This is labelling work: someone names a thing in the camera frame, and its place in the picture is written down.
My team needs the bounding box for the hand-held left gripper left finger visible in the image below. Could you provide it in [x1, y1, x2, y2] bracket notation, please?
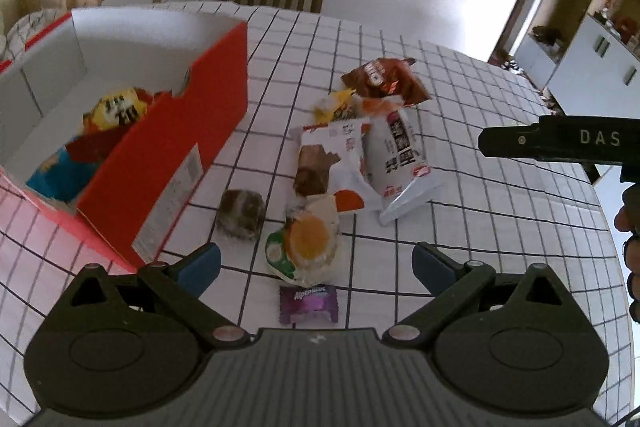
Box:
[60, 243, 250, 350]

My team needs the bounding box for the white packet with cake picture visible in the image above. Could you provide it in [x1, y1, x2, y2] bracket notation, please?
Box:
[291, 117, 383, 214]

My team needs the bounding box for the purple candy packet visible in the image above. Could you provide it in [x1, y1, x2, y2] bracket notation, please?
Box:
[278, 284, 340, 325]

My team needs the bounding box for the blue snack packet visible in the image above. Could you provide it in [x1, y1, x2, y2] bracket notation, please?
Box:
[26, 146, 101, 202]

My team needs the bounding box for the white packet with black print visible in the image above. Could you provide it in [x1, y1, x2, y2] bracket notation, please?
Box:
[361, 97, 444, 227]

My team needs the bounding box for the small brown cake packet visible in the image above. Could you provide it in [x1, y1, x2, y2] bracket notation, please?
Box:
[216, 189, 266, 240]

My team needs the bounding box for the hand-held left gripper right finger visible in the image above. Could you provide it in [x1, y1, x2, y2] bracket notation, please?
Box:
[382, 242, 581, 350]

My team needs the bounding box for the red and yellow chips packet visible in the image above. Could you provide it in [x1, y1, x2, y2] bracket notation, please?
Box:
[82, 87, 166, 138]

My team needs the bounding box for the packet with egg picture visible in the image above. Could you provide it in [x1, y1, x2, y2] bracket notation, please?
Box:
[265, 197, 343, 285]

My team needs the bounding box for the checked tablecloth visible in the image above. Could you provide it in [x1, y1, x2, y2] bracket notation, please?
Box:
[0, 0, 633, 427]

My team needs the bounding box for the grey wall cabinet unit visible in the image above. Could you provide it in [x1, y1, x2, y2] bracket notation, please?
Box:
[515, 0, 640, 118]

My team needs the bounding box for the person's right hand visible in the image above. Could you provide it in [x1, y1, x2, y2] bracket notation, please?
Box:
[614, 184, 640, 323]

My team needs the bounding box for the red cardboard box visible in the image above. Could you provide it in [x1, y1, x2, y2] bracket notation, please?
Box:
[0, 7, 249, 270]

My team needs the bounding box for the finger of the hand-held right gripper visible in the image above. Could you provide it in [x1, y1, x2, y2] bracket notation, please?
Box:
[477, 124, 544, 158]

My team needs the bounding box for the small yellow snack packet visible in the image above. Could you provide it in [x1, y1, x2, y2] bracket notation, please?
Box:
[314, 89, 361, 124]

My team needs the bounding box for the brown snack packet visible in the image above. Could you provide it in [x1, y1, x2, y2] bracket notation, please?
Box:
[341, 57, 432, 108]

